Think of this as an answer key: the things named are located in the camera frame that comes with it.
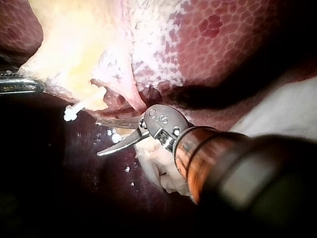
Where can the left arm instrument jaw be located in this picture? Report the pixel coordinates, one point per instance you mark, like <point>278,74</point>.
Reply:
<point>17,85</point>

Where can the right arm instrument jaw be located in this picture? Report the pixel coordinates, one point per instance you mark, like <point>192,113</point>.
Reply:
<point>123,144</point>
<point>119,123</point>

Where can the right arm instrument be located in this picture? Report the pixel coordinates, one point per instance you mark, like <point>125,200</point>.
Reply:
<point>162,121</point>

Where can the gallbladder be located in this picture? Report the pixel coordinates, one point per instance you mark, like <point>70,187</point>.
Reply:
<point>74,44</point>

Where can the dark right arm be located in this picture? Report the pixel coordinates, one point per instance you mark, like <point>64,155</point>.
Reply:
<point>237,178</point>

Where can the white clip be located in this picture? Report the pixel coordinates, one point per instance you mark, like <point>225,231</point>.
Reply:
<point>71,112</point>
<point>114,136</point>

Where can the dark red liver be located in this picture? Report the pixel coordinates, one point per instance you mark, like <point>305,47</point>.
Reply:
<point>223,44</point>

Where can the white cloth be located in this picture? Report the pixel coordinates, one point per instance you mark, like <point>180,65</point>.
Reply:
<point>280,109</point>

